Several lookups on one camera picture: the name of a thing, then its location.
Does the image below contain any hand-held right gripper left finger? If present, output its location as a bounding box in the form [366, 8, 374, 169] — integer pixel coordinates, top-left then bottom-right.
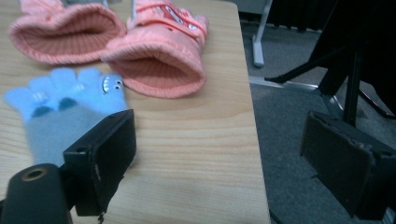
[62, 108, 137, 217]

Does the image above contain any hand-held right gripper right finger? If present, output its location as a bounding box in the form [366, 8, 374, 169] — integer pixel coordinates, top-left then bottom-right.
[299, 110, 396, 221]

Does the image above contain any blue knit glove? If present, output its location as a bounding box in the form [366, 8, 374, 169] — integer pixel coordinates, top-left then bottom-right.
[3, 66, 130, 167]

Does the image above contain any pink glove with grey palm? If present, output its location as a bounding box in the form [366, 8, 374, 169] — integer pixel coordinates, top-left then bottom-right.
[7, 0, 127, 65]
[99, 0, 210, 100]

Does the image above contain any black tripod stand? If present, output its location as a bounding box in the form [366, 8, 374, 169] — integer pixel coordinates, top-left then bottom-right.
[264, 0, 396, 127]

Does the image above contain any white metal stand leg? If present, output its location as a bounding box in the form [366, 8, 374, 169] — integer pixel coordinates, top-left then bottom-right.
[251, 0, 275, 69]

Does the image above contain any silver metal floor rail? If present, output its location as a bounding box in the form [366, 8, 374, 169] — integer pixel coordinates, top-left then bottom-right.
[248, 75, 345, 120]

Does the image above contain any black cable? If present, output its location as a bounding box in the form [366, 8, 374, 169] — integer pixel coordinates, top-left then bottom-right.
[269, 209, 284, 224]

